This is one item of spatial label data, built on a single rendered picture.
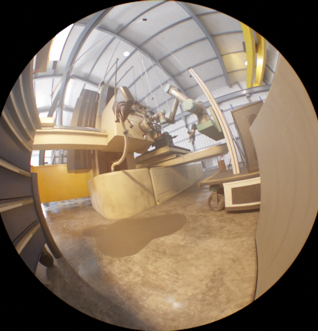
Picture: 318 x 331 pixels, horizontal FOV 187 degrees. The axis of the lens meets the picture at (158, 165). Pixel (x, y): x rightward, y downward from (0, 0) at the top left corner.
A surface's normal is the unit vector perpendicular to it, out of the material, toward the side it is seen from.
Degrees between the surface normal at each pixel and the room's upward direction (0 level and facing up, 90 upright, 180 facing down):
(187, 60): 169
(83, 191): 90
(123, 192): 90
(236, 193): 90
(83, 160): 90
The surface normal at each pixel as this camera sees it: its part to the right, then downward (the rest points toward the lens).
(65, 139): 0.76, -0.21
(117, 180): 0.42, -0.17
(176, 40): 0.07, 0.97
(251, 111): -0.74, 0.08
